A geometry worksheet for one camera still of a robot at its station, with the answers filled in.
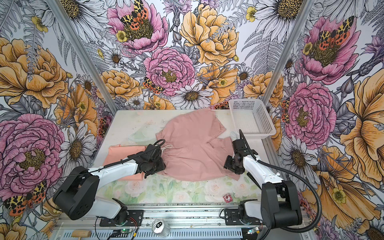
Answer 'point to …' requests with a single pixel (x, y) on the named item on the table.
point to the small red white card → (227, 198)
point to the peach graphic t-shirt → (117, 153)
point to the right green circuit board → (253, 230)
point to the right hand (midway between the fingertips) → (230, 171)
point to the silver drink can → (160, 228)
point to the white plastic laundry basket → (252, 118)
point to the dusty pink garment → (194, 155)
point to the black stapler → (253, 179)
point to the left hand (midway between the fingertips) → (162, 171)
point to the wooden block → (81, 233)
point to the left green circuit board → (125, 230)
